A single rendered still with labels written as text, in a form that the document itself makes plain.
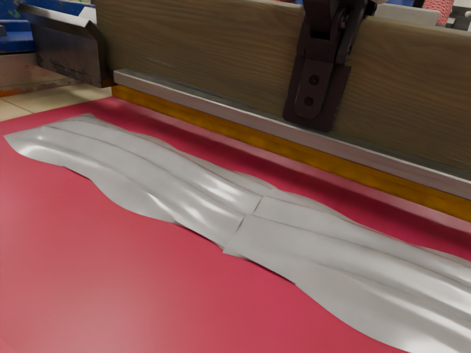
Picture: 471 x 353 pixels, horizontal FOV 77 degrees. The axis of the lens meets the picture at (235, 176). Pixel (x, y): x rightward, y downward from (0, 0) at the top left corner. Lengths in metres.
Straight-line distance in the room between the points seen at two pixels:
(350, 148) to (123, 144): 0.15
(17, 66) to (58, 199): 0.18
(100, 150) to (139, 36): 0.10
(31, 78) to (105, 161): 0.16
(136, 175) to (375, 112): 0.15
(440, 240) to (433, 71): 0.10
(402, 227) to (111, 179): 0.17
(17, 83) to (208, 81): 0.19
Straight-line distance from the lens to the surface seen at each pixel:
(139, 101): 0.29
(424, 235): 0.21
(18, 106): 0.32
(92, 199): 0.18
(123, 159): 0.20
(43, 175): 0.21
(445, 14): 0.68
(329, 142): 0.19
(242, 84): 0.21
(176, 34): 0.24
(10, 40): 0.34
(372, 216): 0.20
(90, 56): 0.29
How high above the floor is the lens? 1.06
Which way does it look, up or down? 31 degrees down
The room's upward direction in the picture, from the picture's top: 9 degrees clockwise
